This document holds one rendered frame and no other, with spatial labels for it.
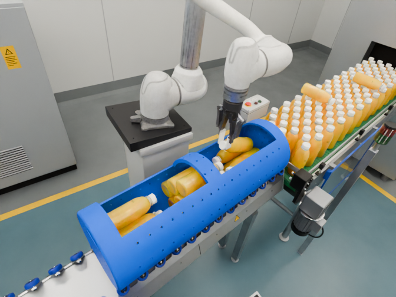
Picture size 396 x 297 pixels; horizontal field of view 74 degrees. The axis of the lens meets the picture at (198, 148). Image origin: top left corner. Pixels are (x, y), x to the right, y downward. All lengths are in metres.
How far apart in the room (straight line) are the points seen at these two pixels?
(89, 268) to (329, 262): 1.82
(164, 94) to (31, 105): 1.21
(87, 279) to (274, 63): 1.01
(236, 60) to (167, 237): 0.60
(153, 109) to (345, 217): 2.02
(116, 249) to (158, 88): 0.78
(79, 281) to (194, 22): 1.16
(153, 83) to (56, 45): 2.28
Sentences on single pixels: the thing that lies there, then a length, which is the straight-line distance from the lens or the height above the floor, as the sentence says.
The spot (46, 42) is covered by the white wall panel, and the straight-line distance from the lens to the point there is 3.46.
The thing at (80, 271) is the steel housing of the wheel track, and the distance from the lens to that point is 1.13.
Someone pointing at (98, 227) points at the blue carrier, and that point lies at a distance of 0.83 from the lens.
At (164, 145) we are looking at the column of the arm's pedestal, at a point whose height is 0.99.
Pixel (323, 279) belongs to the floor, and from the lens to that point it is 2.33.
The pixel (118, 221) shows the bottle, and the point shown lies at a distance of 0.94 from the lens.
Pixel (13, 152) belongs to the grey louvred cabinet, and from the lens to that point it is 2.49.
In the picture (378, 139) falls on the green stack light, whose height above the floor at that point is 1.18.
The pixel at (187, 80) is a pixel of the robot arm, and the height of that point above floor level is 1.27.
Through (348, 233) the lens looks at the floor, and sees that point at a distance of 2.66.
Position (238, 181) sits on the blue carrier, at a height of 1.17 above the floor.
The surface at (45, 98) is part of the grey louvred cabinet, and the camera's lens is 2.26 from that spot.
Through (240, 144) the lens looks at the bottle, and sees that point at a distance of 1.17.
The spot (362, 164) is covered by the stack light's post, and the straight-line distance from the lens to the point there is 1.63.
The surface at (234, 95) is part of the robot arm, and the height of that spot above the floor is 1.46.
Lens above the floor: 1.92
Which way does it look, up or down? 42 degrees down
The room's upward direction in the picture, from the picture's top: 6 degrees clockwise
